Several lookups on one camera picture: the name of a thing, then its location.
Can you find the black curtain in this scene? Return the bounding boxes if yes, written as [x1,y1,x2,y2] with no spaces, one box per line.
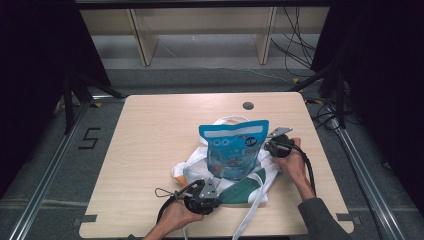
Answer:
[0,0,112,198]
[310,0,424,214]

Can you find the blue snack pouch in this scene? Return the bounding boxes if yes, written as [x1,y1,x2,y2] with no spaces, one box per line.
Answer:
[198,119,270,182]

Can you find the right hand-held gripper black cable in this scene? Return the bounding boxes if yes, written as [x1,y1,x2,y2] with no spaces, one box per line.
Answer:
[288,142,317,197]

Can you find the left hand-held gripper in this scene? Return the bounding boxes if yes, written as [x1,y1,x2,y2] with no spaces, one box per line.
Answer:
[183,177,223,216]

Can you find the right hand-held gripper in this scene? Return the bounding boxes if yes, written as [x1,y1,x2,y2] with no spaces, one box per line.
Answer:
[264,126,296,159]

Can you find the light wooden shelf unit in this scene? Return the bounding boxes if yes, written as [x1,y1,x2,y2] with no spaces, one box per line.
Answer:
[79,6,331,67]

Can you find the white tote bag coloured blobs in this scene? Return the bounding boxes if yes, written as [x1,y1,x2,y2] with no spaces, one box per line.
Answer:
[171,115,282,240]

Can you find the aluminium floor rail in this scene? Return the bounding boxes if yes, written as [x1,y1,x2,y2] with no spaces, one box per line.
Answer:
[328,116,407,240]
[7,95,128,240]

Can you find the left hand-held gripper black cable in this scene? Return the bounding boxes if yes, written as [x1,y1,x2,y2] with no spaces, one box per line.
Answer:
[154,181,202,225]

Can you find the person's right hand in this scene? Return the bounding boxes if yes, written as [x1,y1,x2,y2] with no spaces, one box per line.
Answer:
[272,137,308,185]

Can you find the hanging black cable bundle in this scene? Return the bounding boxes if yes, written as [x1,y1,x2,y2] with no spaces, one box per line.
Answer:
[270,6,318,78]

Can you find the black floor cable tangle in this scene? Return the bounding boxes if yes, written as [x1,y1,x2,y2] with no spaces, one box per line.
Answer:
[305,97,355,132]

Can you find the black metal stand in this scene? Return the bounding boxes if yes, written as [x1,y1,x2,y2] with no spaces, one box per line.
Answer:
[289,62,348,130]
[62,70,125,135]

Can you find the grey floor tape strip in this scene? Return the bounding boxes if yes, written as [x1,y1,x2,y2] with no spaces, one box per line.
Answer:
[335,213,362,226]
[72,214,98,228]

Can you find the person's left hand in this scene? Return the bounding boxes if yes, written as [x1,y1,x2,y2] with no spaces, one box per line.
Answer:
[159,198,205,232]

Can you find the hand-held gripper black cable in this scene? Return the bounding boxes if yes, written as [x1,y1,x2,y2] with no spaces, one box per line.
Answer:
[154,181,202,225]
[288,142,317,197]

